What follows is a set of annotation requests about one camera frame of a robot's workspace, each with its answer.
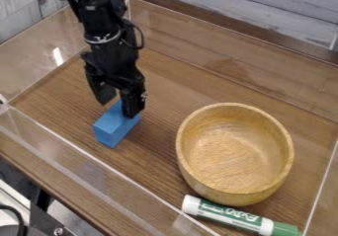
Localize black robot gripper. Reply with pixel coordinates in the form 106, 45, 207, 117
80, 29, 146, 118

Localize blue foam block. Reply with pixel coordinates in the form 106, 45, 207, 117
92, 101, 141, 148

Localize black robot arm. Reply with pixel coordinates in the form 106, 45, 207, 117
66, 0, 146, 118

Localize brown wooden bowl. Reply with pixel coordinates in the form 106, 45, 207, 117
174, 103, 295, 206

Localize clear acrylic tray walls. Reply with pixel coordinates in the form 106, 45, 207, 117
0, 0, 338, 236

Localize green white dry-erase marker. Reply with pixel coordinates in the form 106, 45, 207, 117
180, 195, 301, 236

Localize black metal bracket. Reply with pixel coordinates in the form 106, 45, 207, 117
26, 203, 76, 236

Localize black cable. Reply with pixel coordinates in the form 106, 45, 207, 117
0, 202, 25, 236

